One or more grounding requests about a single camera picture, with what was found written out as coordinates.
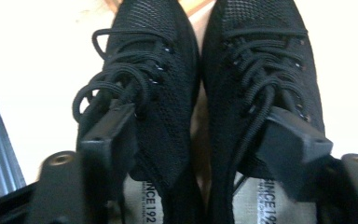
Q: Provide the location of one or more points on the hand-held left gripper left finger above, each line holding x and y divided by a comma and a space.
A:
112, 146

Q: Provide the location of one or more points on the black mesh lace-up shoe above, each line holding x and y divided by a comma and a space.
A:
167, 93
230, 93

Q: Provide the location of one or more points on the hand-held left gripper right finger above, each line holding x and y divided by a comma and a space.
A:
289, 143

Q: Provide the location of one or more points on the grey metal rail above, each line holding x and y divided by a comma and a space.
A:
0, 149

